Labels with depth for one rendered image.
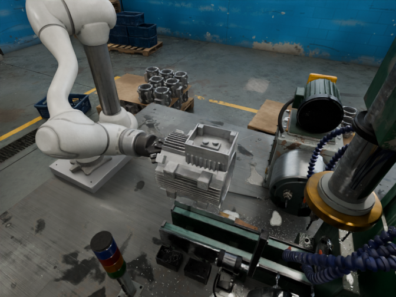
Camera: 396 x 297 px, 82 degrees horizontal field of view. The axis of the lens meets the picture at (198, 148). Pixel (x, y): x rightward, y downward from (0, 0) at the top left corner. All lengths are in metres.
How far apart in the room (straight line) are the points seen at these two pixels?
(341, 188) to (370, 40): 5.68
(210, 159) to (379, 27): 5.77
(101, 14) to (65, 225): 0.98
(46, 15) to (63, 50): 0.15
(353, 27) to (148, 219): 5.66
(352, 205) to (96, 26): 1.09
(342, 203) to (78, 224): 1.13
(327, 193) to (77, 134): 0.66
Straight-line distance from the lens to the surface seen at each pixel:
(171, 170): 0.62
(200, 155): 0.59
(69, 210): 1.40
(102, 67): 1.21
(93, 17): 1.13
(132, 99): 3.21
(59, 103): 0.76
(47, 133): 0.66
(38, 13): 1.10
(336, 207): 0.66
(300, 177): 0.97
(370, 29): 6.18
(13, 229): 1.47
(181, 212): 1.08
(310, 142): 1.16
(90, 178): 1.43
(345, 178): 0.63
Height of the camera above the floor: 1.81
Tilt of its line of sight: 41 degrees down
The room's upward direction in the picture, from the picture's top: straight up
